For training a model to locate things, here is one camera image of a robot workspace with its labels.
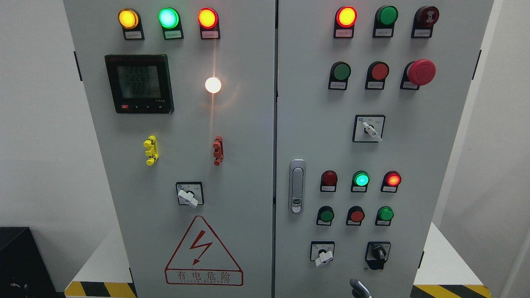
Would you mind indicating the green push button lower left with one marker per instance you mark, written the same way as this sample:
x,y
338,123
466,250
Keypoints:
x,y
325,216

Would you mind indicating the green push button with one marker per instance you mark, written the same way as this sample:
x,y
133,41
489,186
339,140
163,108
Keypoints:
x,y
384,21
325,216
384,216

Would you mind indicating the green push button second row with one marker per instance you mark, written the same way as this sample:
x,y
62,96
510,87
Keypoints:
x,y
339,74

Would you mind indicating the red push button lower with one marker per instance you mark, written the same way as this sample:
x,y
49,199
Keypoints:
x,y
355,216

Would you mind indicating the green push button lower right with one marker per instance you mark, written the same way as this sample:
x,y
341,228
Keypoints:
x,y
384,216

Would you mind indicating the red push button second row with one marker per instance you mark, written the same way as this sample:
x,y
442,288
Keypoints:
x,y
376,76

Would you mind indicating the red emergency stop mushroom button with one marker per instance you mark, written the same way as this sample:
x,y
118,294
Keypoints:
x,y
418,73

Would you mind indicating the green push button top right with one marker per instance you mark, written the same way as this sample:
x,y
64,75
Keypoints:
x,y
384,21

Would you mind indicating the red terminal clip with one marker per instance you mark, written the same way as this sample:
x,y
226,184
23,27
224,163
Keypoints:
x,y
218,152

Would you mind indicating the dark red indicator light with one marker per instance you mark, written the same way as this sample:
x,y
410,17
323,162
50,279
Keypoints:
x,y
328,181

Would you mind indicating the white lit indicator light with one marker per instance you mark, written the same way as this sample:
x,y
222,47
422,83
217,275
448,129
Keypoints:
x,y
213,84

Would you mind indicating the grey cabinet left door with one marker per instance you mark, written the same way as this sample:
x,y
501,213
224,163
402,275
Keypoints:
x,y
237,193

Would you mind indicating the grey cabinet door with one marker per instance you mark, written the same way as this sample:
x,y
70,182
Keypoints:
x,y
237,193
316,124

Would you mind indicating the green lit indicator light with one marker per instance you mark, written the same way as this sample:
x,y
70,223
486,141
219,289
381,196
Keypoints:
x,y
360,181

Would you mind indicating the yellow terminal clip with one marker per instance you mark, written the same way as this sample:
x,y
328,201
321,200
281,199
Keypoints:
x,y
151,150

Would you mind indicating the grey cabinet right door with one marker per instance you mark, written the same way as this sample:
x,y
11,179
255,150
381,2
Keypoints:
x,y
316,124

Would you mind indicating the red electric hazard warning sticker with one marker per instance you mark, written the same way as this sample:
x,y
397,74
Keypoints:
x,y
201,258

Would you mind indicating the red lit indicator light lower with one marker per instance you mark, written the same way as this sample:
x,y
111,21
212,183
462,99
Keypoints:
x,y
391,182

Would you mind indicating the black digital power meter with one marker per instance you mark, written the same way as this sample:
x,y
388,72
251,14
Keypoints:
x,y
140,84

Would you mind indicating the red-orange indicator light top left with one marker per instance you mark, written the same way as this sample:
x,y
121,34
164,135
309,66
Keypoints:
x,y
208,20

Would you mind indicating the red lit indicator top right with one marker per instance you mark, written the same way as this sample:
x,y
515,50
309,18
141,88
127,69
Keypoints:
x,y
344,22

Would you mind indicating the green indicator light top left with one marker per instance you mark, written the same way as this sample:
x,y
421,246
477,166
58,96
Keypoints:
x,y
170,22

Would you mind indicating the yellow indicator light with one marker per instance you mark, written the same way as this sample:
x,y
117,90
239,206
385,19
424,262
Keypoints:
x,y
131,24

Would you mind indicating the dark red buzzer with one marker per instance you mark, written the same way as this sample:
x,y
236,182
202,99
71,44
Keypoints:
x,y
424,21

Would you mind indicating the white platform with hazard stripes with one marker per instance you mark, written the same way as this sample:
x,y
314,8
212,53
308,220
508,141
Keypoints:
x,y
442,273

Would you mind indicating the black box bottom left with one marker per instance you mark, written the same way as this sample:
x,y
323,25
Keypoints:
x,y
22,271

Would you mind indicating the silver door handle lock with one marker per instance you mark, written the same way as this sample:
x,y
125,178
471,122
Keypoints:
x,y
296,185

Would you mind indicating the white selector switch left door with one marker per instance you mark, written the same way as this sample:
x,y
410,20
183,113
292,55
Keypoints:
x,y
190,194

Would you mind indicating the white selector switch upper right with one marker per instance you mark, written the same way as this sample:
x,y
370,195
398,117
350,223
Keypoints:
x,y
368,128

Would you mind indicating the white selector switch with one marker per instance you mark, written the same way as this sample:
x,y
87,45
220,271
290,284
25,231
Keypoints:
x,y
322,252
368,128

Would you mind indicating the white selector switch lower right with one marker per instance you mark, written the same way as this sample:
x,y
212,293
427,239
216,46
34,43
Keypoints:
x,y
322,252

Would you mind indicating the black key selector switch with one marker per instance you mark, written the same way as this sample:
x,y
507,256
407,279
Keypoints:
x,y
377,254

